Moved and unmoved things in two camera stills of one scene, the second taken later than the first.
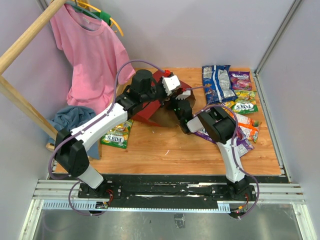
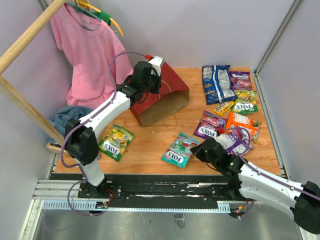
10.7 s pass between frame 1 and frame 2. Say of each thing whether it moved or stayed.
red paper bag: moved
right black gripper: moved
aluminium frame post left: stayed
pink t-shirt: stayed
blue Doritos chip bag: stayed
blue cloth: stayed
